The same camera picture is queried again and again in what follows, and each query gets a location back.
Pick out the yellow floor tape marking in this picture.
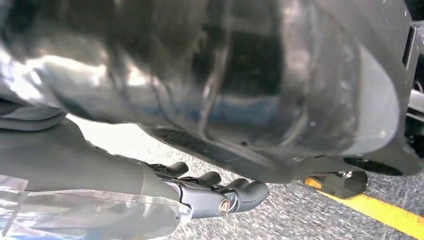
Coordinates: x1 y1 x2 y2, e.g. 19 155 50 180
304 177 424 240

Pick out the black robot foot plate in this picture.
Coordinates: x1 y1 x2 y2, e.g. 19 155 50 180
304 170 369 200

